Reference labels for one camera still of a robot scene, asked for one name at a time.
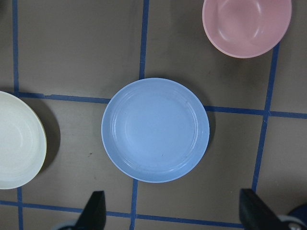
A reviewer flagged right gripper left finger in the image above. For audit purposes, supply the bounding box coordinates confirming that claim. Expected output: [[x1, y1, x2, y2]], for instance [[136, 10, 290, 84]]
[[74, 191, 106, 230]]

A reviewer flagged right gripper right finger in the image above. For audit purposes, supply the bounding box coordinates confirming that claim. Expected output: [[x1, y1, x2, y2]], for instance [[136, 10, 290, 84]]
[[239, 189, 290, 230]]

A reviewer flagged blue plate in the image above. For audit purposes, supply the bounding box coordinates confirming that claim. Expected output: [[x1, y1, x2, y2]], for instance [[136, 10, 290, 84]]
[[101, 78, 210, 183]]

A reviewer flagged cream white plate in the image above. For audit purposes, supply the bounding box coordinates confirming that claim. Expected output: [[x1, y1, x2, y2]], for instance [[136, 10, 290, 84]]
[[0, 92, 47, 190]]

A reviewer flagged pink bowl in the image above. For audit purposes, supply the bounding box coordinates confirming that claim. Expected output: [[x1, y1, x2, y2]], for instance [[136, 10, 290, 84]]
[[202, 0, 292, 58]]

